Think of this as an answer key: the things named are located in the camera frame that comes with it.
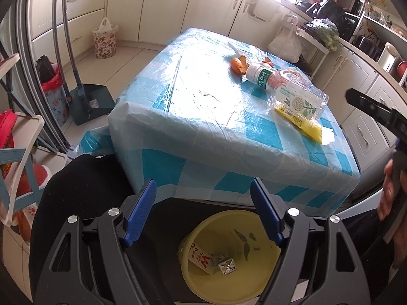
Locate floral bin with red bag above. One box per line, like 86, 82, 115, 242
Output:
35, 55, 70, 128

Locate white pitcher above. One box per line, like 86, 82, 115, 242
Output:
378, 43, 398, 72

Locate white hanging door bin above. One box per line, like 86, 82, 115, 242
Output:
247, 0, 282, 20

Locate blue checked plastic tablecloth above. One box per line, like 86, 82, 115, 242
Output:
108, 27, 361, 212

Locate white folding rack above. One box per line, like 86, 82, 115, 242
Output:
0, 114, 45, 226

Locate white kitchen cart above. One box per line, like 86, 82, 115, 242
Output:
281, 14, 329, 80

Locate floral wastebasket with white bag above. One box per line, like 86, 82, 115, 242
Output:
92, 17, 119, 60

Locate yellow plastic basin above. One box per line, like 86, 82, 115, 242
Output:
177, 210, 283, 304

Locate white kitchen base cabinets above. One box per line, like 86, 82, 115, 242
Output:
28, 0, 259, 61
310, 36, 407, 156

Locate red cup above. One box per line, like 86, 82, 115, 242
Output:
396, 60, 407, 86

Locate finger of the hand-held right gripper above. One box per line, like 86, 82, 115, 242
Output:
346, 88, 407, 141

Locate red and white carton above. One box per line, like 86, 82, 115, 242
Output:
189, 243, 214, 275

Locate large orange sweet potato piece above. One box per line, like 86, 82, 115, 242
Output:
276, 68, 302, 78

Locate grey sliding door frame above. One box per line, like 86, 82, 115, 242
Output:
0, 0, 72, 158

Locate blue wooden frame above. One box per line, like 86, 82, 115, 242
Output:
0, 148, 48, 210

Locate curled orange peel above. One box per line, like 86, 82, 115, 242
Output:
230, 55, 249, 76

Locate person's left leg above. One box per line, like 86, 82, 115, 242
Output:
29, 154, 150, 305

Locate red cloth bag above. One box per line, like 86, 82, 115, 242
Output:
0, 110, 18, 148

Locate silver foil wrapper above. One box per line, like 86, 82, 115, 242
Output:
212, 253, 238, 275

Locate grey handled broom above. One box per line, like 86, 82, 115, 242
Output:
60, 0, 96, 119

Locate person's right hand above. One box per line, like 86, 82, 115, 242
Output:
378, 159, 399, 222

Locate person's right leg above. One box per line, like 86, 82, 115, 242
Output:
345, 214, 407, 305

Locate yellow snack wrapper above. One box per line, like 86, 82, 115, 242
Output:
274, 104, 335, 145

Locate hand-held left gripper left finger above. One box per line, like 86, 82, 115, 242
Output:
33, 179, 175, 305

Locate white plastic bag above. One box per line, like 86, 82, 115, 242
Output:
268, 27, 303, 63

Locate teal dustpan with grey handle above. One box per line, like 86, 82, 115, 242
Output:
51, 0, 116, 126

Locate clear plastic bottle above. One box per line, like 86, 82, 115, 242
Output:
246, 63, 329, 124

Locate bag of green vegetables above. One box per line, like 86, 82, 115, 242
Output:
305, 17, 340, 51

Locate black air fryer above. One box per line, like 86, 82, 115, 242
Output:
318, 0, 345, 23

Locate person's leg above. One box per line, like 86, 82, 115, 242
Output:
29, 154, 150, 305
345, 214, 407, 305

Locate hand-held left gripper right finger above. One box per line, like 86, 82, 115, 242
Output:
250, 177, 371, 305

